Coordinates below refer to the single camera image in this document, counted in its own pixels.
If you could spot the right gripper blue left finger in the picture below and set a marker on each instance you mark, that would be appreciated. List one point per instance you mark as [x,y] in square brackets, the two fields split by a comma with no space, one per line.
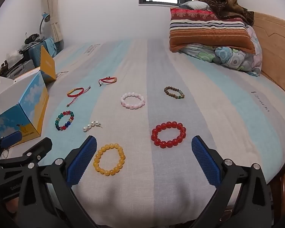
[63,174]

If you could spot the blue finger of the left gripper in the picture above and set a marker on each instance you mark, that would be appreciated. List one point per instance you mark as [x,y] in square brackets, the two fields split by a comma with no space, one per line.
[11,139]

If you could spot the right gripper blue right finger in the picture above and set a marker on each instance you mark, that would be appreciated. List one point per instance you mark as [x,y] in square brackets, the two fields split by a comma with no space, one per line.
[252,207]

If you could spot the red cord bracelet long tail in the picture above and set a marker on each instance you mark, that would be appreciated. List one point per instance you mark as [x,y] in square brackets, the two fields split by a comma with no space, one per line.
[75,93]

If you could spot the red cord bracelet gold bar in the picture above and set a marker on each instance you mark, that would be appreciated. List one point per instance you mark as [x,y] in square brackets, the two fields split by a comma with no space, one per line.
[107,80]

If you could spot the person's left hand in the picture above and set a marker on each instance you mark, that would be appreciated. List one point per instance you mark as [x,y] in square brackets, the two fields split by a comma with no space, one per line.
[12,205]

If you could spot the blue yellow cardboard box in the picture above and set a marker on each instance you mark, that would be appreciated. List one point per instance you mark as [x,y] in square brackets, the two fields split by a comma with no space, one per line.
[23,101]

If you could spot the grey suitcase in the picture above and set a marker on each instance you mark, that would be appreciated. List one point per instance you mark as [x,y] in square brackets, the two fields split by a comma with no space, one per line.
[17,69]

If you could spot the striped bed sheet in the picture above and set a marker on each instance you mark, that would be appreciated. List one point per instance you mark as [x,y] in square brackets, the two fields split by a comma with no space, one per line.
[161,100]

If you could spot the blue desk lamp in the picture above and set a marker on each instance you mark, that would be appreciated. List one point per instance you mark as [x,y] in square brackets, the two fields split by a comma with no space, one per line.
[45,19]

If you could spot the floral quilt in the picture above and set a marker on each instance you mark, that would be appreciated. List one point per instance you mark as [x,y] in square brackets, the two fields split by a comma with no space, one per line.
[231,58]

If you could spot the beige curtain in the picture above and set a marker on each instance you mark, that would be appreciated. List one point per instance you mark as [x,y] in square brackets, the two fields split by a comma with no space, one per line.
[53,10]

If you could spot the wooden headboard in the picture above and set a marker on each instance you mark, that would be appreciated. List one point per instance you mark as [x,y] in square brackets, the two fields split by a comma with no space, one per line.
[270,32]

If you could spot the striped orange pillow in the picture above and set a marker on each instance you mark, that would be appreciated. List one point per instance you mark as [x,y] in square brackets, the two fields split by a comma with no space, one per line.
[203,27]

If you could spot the brown blanket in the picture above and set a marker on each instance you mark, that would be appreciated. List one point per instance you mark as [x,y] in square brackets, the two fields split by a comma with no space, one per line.
[230,9]

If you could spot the grey white pillow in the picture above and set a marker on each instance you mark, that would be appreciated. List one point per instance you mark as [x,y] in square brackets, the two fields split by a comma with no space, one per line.
[195,5]

